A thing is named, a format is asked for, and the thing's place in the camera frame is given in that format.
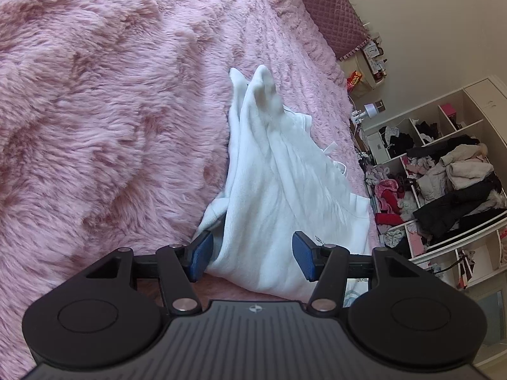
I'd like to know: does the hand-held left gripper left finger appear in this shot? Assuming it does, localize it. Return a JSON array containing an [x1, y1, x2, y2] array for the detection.
[[85, 230, 215, 314]]

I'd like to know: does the pink fluffy blanket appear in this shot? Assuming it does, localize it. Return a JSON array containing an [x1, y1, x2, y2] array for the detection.
[[0, 0, 375, 369]]

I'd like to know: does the white shelf unit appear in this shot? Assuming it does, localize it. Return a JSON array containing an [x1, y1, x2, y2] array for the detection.
[[362, 77, 507, 297]]

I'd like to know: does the cream bedside cabinet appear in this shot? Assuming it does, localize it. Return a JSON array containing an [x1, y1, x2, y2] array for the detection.
[[338, 37, 389, 99]]

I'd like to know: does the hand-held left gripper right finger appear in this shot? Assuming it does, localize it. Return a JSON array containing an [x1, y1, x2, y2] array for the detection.
[[292, 230, 428, 314]]

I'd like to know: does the white table lamp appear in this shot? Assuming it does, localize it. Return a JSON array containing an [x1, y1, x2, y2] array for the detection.
[[363, 102, 387, 121]]

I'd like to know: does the white printed sweatshirt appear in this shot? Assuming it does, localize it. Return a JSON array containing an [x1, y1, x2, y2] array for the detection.
[[194, 64, 377, 301]]

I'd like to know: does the heap of assorted clothes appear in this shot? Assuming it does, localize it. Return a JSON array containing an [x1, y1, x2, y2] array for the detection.
[[364, 124, 507, 248]]

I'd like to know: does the quilted mauve headboard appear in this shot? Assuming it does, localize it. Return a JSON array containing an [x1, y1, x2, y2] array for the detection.
[[277, 0, 373, 62]]

